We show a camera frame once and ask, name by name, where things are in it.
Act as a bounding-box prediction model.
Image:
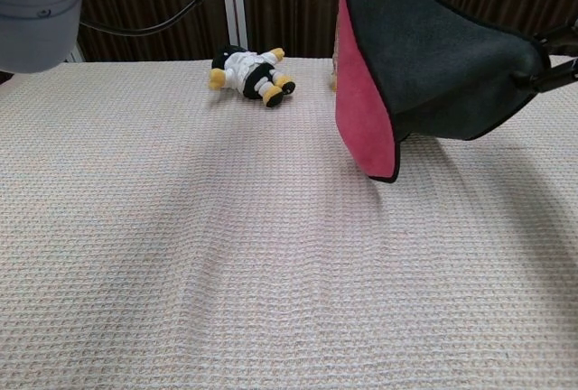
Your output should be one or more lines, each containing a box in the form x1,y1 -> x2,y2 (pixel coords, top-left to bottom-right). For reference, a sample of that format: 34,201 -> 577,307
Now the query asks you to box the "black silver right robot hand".
512,19 -> 578,93

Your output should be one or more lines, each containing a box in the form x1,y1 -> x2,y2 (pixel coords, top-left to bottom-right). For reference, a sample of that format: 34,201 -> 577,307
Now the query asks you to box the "beige waffle tablecloth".
0,53 -> 578,390

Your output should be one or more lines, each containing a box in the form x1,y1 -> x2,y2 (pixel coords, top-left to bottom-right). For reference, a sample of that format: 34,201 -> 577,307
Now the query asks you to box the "dark brown curtain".
0,0 -> 578,84

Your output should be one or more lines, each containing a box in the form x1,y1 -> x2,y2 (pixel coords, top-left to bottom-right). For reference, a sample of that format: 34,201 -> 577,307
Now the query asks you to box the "black white yellow plush toy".
208,44 -> 297,108

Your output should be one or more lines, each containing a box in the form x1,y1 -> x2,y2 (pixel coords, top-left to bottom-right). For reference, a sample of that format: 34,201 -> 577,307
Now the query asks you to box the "pink and grey towel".
334,0 -> 553,184

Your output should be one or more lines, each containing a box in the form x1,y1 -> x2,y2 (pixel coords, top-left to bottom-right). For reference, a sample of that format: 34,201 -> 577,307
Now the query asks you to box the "white partition frame post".
218,0 -> 249,51
66,41 -> 86,64

